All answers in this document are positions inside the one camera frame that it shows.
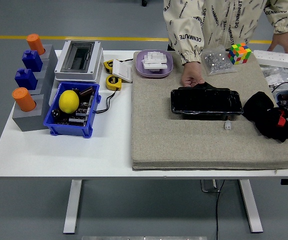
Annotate blue block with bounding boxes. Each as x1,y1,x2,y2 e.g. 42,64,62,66
14,68,38,91
21,49,43,73

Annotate thin black wire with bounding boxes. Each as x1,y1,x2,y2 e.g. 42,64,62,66
93,87,121,115

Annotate person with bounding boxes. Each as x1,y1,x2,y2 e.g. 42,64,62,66
163,0,288,66

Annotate purple bowl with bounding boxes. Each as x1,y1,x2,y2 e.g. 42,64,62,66
135,49,174,79

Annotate grey-brown mat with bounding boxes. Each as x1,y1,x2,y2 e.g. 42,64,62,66
131,51,288,172

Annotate blue plastic bin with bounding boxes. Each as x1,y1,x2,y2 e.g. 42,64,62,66
43,81,101,139

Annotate black cable under table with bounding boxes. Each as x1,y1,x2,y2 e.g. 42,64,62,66
215,179,226,240

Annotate black looped cable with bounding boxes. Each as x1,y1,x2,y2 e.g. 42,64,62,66
272,81,288,95

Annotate yellow tape measure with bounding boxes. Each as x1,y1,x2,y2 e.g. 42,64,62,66
105,74,122,91
103,59,115,74

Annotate white switch parts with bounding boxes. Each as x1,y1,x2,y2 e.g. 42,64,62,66
141,50,169,73

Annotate person's left hand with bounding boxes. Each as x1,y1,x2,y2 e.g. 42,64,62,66
267,31,288,55

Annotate clear bag of metal nuts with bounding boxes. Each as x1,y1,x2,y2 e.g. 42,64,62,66
201,46,238,77

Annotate circuit board with capacitors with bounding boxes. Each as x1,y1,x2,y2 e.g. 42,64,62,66
51,86,96,126

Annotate white table leg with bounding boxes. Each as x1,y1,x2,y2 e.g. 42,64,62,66
63,179,82,235
238,179,264,234

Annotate clear plastic bags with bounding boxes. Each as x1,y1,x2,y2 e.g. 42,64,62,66
260,64,288,89

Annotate orange cylinder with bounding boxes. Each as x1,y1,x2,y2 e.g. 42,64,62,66
11,87,36,112
26,33,45,56

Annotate grey stepped block holder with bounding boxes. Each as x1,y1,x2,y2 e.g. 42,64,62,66
11,44,59,132

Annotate metal bracket under table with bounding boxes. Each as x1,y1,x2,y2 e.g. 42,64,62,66
200,179,221,193

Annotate person's right hand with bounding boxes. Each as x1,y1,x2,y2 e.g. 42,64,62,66
180,61,206,88

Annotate yellow lemon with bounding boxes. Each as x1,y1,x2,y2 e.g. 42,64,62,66
58,90,80,115

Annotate colourful puzzle cube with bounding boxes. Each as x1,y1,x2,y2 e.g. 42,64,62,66
227,42,252,66

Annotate white wall switch plate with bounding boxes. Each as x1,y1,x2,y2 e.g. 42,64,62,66
112,59,133,83

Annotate white electrical box grey cover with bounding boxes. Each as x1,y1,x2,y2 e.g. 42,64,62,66
54,40,104,83

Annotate white power strip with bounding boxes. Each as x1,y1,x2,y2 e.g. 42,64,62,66
253,49,288,71

